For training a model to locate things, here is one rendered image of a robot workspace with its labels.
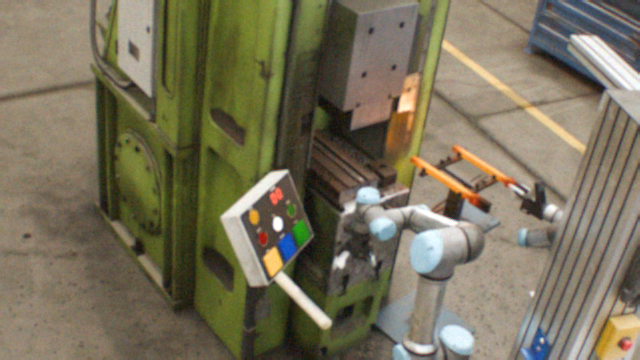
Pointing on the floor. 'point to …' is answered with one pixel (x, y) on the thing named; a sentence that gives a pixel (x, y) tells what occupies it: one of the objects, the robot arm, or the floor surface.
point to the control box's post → (249, 320)
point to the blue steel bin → (618, 36)
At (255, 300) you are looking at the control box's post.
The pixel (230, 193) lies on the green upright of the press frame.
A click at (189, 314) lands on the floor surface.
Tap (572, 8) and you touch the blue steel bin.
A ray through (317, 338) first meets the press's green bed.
